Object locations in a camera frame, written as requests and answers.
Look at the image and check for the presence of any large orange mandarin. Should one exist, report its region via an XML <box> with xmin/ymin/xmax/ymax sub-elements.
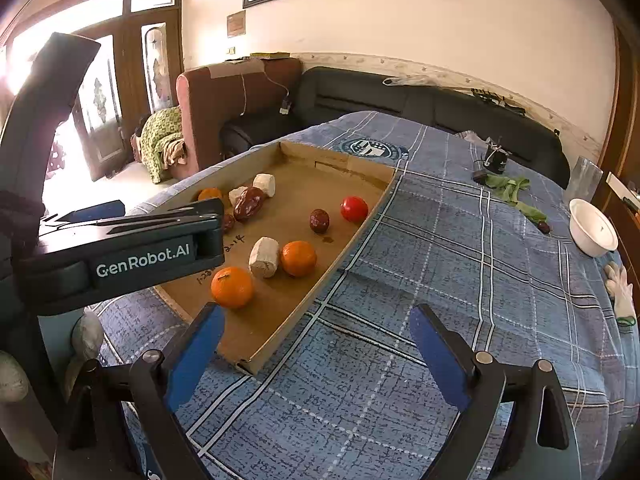
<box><xmin>210</xmin><ymin>266</ymin><xmax>254</xmax><ymax>309</ymax></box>

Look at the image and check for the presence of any small beige cake piece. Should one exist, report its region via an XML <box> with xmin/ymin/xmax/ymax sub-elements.
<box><xmin>248</xmin><ymin>236</ymin><xmax>280</xmax><ymax>278</ymax></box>

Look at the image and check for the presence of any small red jujube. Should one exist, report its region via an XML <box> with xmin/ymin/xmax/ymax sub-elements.
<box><xmin>222</xmin><ymin>214</ymin><xmax>235</xmax><ymax>234</ymax></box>

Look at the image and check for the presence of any round beige cake piece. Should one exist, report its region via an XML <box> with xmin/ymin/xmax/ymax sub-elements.
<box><xmin>228</xmin><ymin>186</ymin><xmax>247</xmax><ymax>207</ymax></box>

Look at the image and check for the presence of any dark red jujube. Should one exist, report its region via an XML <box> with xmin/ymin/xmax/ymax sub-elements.
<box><xmin>233</xmin><ymin>186</ymin><xmax>267</xmax><ymax>222</ymax></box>

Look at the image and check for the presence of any small orange mandarin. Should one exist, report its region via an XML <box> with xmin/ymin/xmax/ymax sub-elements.
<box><xmin>280</xmin><ymin>240</ymin><xmax>317</xmax><ymax>278</ymax></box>

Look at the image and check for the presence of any white square cake piece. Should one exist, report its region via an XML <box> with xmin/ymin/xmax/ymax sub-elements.
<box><xmin>253</xmin><ymin>174</ymin><xmax>277</xmax><ymax>198</ymax></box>

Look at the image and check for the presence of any round red jujube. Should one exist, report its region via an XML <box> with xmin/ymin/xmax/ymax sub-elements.
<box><xmin>309</xmin><ymin>208</ymin><xmax>330</xmax><ymax>234</ymax></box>

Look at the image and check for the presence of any red cherry tomato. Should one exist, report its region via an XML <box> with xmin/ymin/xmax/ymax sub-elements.
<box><xmin>341</xmin><ymin>196</ymin><xmax>369</xmax><ymax>224</ymax></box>

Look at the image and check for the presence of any green patterned cloth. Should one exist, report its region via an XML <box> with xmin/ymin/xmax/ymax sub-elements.
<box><xmin>131</xmin><ymin>106</ymin><xmax>186</xmax><ymax>184</ymax></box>

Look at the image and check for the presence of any blue plaid tablecloth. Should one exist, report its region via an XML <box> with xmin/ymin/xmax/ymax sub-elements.
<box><xmin>89</xmin><ymin>109</ymin><xmax>640</xmax><ymax>480</ymax></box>

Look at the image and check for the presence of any brown armchair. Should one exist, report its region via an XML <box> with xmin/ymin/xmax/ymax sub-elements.
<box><xmin>170</xmin><ymin>58</ymin><xmax>302</xmax><ymax>180</ymax></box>

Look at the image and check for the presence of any dark jujube near leaves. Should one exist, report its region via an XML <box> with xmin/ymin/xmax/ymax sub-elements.
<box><xmin>537</xmin><ymin>221</ymin><xmax>551</xmax><ymax>235</ymax></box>

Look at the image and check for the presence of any cardboard box tray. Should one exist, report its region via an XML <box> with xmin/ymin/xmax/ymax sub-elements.
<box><xmin>156</xmin><ymin>141</ymin><xmax>396</xmax><ymax>374</ymax></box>

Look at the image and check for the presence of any green leafy vegetable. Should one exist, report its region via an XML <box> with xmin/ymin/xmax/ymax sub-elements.
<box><xmin>485</xmin><ymin>174</ymin><xmax>547</xmax><ymax>226</ymax></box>

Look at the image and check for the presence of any white bowl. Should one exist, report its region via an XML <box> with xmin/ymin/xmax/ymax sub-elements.
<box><xmin>570</xmin><ymin>198</ymin><xmax>618</xmax><ymax>258</ymax></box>

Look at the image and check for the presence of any black device on table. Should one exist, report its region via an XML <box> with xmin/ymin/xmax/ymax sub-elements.
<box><xmin>483</xmin><ymin>136</ymin><xmax>510</xmax><ymax>174</ymax></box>

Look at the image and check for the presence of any clear glass cup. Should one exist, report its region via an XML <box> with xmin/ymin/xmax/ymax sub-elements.
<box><xmin>563</xmin><ymin>156</ymin><xmax>603</xmax><ymax>206</ymax></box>

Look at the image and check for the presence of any black sofa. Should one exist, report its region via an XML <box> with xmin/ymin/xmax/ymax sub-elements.
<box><xmin>220</xmin><ymin>67</ymin><xmax>570</xmax><ymax>188</ymax></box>

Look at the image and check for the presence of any wooden sideboard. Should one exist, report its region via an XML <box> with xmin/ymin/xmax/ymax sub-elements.
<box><xmin>594</xmin><ymin>8</ymin><xmax>640</xmax><ymax>286</ymax></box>

